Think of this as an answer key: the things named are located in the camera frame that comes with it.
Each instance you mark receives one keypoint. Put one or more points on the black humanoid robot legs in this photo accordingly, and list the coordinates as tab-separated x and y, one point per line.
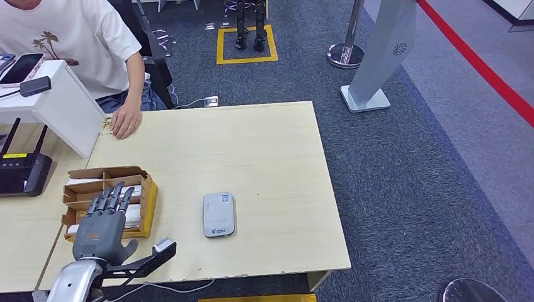
240	21

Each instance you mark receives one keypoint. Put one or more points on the person's left hand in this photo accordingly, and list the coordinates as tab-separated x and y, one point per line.
129	118

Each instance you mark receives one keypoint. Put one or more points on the yellow floor tape square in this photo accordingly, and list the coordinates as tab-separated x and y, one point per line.
246	61
258	299

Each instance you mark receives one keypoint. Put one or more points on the white cabinet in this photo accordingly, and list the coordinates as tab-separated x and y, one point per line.
517	8

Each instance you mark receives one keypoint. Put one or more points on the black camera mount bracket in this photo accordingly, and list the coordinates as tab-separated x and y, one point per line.
146	262

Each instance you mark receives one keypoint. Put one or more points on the pale desk leg panel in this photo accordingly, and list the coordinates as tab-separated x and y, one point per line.
317	281

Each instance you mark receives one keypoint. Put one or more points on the white desktop shelf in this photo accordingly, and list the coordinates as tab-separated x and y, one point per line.
62	112

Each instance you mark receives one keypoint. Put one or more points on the metal floor socket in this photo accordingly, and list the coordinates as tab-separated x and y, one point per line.
211	101

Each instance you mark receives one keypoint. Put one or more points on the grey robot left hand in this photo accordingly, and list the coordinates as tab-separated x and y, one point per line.
100	233

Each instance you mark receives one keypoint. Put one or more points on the chrome stanchion base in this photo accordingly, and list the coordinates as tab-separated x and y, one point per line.
471	291

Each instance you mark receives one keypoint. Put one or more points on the cardboard organiser box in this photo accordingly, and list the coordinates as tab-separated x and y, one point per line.
148	208

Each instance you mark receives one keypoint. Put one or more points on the white table frame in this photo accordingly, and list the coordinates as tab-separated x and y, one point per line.
160	5

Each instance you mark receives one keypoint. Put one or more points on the chrome stanchion post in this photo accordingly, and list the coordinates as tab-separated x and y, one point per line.
345	56

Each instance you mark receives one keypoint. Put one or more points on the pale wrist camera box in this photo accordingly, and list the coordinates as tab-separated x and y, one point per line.
162	244

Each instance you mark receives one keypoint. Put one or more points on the patterned ID card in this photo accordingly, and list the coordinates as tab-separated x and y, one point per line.
105	127

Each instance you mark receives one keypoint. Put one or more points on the grey kiosk stand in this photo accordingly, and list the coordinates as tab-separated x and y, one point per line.
384	50

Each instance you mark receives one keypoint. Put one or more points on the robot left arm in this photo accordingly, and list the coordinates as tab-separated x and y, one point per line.
73	281

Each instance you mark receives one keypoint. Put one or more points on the black controller with antennas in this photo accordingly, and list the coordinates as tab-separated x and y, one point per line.
25	175

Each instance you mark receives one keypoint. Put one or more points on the person's left forearm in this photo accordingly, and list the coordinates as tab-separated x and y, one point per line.
135	79

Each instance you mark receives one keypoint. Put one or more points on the person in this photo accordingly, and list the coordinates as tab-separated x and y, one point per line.
83	25

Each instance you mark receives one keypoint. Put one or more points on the white power strip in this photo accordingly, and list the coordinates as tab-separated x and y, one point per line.
38	296

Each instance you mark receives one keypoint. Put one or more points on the white card sleeve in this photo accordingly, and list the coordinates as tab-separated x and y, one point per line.
71	229
133	216
81	181
137	191

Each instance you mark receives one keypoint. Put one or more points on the black power bank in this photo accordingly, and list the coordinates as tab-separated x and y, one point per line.
35	86

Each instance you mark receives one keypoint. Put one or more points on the smartphone with pink case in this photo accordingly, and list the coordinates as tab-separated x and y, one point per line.
21	68

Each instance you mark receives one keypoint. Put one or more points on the black office chair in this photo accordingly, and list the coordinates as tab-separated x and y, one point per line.
160	75

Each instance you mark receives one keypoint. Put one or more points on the grey card reader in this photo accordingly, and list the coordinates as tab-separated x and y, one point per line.
219	214

